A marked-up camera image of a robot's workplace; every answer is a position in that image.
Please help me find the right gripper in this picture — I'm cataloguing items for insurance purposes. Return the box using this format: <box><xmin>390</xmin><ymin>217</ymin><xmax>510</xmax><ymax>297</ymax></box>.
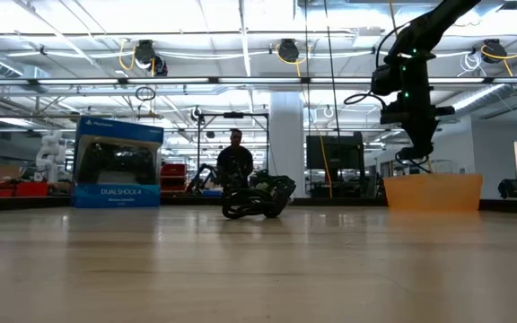
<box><xmin>380</xmin><ymin>57</ymin><xmax>456</xmax><ymax>159</ymax></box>

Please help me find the thin black USB-C cable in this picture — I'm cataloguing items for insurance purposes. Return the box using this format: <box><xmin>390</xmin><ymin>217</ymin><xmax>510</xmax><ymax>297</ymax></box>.
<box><xmin>394</xmin><ymin>151</ymin><xmax>434</xmax><ymax>175</ymax></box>

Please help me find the thick black cable bundle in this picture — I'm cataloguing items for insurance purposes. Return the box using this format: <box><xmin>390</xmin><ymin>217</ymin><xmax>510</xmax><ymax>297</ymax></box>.
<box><xmin>221</xmin><ymin>175</ymin><xmax>297</xmax><ymax>221</ymax></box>

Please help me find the orange plastic bin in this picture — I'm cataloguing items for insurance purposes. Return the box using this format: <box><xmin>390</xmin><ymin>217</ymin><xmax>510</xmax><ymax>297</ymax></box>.
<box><xmin>382</xmin><ymin>172</ymin><xmax>484</xmax><ymax>212</ymax></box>

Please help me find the large black monitor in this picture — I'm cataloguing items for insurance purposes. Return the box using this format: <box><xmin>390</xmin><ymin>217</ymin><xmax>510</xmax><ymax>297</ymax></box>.
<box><xmin>305</xmin><ymin>132</ymin><xmax>366</xmax><ymax>198</ymax></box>

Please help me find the person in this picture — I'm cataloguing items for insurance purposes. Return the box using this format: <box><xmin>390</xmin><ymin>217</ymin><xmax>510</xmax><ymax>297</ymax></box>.
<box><xmin>215</xmin><ymin>128</ymin><xmax>255</xmax><ymax>189</ymax></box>

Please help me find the red tool cabinet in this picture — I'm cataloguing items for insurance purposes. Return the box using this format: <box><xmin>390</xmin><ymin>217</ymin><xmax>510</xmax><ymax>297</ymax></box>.
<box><xmin>161</xmin><ymin>162</ymin><xmax>188</xmax><ymax>193</ymax></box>

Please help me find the blue DualShock controller box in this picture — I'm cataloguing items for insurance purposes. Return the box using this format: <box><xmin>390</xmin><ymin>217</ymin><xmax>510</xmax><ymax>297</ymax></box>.
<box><xmin>72</xmin><ymin>115</ymin><xmax>165</xmax><ymax>209</ymax></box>

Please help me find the white robot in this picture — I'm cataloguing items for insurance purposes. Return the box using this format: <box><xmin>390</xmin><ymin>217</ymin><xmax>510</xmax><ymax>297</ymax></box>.
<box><xmin>35</xmin><ymin>129</ymin><xmax>67</xmax><ymax>183</ymax></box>

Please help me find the brown cardboard box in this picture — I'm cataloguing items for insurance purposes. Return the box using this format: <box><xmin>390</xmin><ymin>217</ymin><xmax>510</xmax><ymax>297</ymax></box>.
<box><xmin>0</xmin><ymin>164</ymin><xmax>25</xmax><ymax>181</ymax></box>

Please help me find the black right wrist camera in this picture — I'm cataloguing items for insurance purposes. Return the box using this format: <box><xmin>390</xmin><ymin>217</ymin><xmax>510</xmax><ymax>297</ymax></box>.
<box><xmin>370</xmin><ymin>64</ymin><xmax>404</xmax><ymax>97</ymax></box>

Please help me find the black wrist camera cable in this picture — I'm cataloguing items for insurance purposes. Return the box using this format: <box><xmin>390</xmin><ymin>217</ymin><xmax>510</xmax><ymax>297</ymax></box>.
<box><xmin>342</xmin><ymin>22</ymin><xmax>410</xmax><ymax>109</ymax></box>

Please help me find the yellow hanging cord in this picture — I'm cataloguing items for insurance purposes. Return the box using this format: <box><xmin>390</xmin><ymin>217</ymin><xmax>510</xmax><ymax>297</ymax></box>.
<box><xmin>311</xmin><ymin>120</ymin><xmax>334</xmax><ymax>198</ymax></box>

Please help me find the black aluminium table frame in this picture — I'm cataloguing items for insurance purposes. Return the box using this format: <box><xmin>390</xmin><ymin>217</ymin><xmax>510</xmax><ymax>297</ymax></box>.
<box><xmin>0</xmin><ymin>196</ymin><xmax>517</xmax><ymax>213</ymax></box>

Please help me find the black hanging cable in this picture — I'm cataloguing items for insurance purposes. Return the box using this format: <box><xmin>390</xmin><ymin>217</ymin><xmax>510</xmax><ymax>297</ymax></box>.
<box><xmin>322</xmin><ymin>0</ymin><xmax>343</xmax><ymax>135</ymax></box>

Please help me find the black ceiling cord reel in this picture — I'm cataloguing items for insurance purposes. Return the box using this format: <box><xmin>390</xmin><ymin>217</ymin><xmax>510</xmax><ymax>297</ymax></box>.
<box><xmin>277</xmin><ymin>39</ymin><xmax>300</xmax><ymax>64</ymax></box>
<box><xmin>482</xmin><ymin>39</ymin><xmax>507</xmax><ymax>64</ymax></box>
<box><xmin>133</xmin><ymin>39</ymin><xmax>156</xmax><ymax>66</ymax></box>

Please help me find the black background rig frame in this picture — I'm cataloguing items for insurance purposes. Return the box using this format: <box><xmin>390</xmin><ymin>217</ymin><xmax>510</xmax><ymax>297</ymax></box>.
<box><xmin>195</xmin><ymin>111</ymin><xmax>271</xmax><ymax>174</ymax></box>

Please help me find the black coiled cable ring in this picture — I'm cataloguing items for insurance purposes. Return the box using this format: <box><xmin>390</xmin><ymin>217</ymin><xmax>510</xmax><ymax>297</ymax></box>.
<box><xmin>135</xmin><ymin>85</ymin><xmax>157</xmax><ymax>102</ymax></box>

